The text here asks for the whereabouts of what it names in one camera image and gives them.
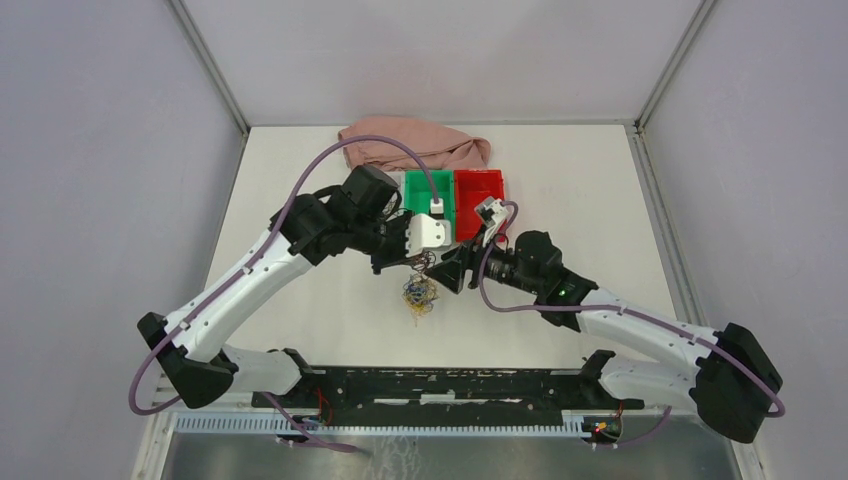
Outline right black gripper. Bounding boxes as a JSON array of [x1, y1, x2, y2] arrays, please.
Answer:
[[425, 222, 542, 295]]

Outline yellow cable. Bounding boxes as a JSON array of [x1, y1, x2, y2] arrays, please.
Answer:
[[401, 274, 442, 327]]

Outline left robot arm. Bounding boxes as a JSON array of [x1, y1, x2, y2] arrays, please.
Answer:
[[137, 167, 430, 409]]

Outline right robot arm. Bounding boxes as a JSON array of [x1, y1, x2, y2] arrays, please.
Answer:
[[425, 230, 786, 444]]

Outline clear plastic bin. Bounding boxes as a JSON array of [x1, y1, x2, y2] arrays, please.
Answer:
[[384, 171, 406, 219]]

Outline green plastic bin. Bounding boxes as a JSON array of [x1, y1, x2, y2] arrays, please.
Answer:
[[403, 170, 456, 231]]

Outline red plastic bin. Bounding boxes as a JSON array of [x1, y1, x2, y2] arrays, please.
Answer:
[[453, 169, 505, 243]]

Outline pink cloth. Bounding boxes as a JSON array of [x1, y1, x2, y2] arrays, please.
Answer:
[[338, 116, 492, 171]]

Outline blue cable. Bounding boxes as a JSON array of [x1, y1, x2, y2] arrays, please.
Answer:
[[405, 278, 435, 309]]

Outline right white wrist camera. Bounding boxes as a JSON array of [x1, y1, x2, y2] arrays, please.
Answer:
[[474, 196, 509, 247]]

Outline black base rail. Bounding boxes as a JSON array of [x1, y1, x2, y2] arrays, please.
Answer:
[[275, 366, 645, 427]]

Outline white slotted cable duct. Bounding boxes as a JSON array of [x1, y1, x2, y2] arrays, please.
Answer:
[[173, 413, 598, 439]]

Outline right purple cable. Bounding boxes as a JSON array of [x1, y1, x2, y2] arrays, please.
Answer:
[[476, 199, 787, 450]]

